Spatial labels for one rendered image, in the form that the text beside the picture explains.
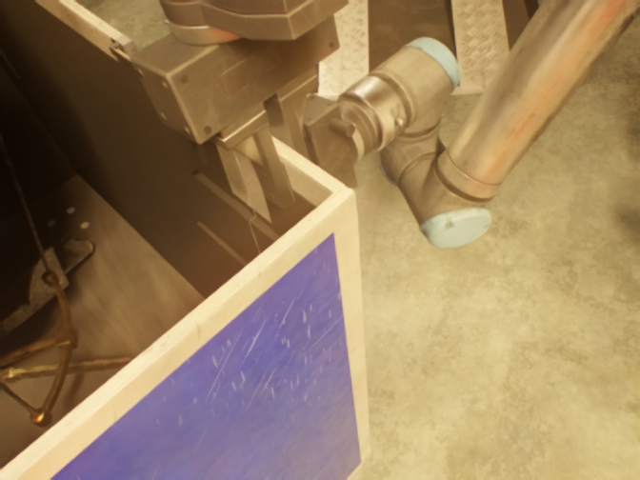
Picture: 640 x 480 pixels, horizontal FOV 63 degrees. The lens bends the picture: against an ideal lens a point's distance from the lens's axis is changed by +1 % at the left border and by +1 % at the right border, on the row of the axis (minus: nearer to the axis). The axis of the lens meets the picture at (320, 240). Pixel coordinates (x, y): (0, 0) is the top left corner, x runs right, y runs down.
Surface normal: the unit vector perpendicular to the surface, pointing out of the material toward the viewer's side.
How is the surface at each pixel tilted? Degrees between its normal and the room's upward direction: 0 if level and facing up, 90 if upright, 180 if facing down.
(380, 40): 2
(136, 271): 0
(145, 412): 90
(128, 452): 90
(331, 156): 79
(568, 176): 0
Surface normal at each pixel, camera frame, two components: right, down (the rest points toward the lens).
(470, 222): 0.25, 0.82
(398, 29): -0.09, -0.55
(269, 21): -0.39, 0.73
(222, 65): 0.68, 0.43
